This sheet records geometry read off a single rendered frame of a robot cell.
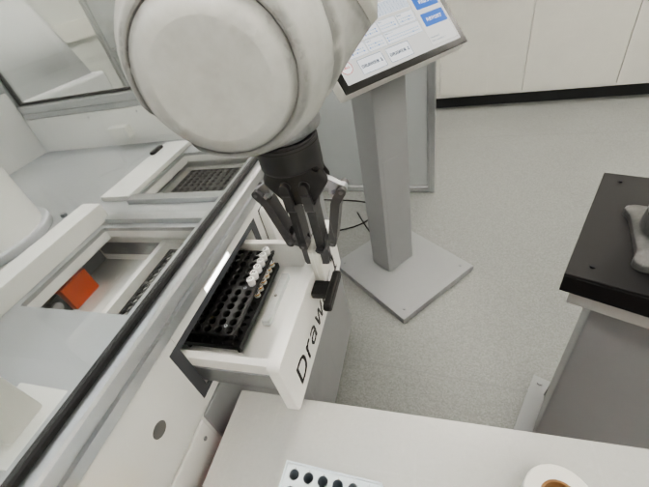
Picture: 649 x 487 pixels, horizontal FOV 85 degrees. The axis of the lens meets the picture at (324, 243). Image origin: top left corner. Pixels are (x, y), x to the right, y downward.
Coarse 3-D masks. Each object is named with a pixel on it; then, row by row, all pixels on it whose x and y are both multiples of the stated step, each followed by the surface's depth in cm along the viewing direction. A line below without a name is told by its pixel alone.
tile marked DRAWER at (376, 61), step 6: (372, 54) 104; (378, 54) 105; (360, 60) 103; (366, 60) 103; (372, 60) 104; (378, 60) 104; (384, 60) 105; (360, 66) 102; (366, 66) 103; (372, 66) 104; (378, 66) 104; (384, 66) 105; (366, 72) 103
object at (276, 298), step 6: (282, 276) 65; (288, 276) 65; (282, 282) 64; (276, 288) 63; (282, 288) 62; (276, 294) 61; (282, 294) 62; (270, 300) 61; (276, 300) 61; (270, 306) 60; (276, 306) 60; (270, 312) 59; (264, 318) 58; (270, 318) 58; (264, 324) 58; (270, 324) 58
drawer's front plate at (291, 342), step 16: (336, 256) 66; (304, 272) 53; (304, 288) 50; (304, 304) 50; (320, 304) 56; (288, 320) 46; (304, 320) 50; (288, 336) 44; (304, 336) 50; (320, 336) 57; (272, 352) 43; (288, 352) 44; (304, 352) 50; (272, 368) 42; (288, 368) 44; (304, 368) 50; (288, 384) 44; (304, 384) 50; (288, 400) 46
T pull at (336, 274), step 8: (336, 272) 54; (320, 280) 53; (336, 280) 53; (320, 288) 52; (328, 288) 52; (336, 288) 52; (312, 296) 52; (320, 296) 52; (328, 296) 50; (328, 304) 49
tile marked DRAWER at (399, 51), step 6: (402, 42) 108; (408, 42) 109; (390, 48) 107; (396, 48) 107; (402, 48) 108; (408, 48) 109; (390, 54) 106; (396, 54) 107; (402, 54) 108; (408, 54) 108; (390, 60) 106; (396, 60) 107
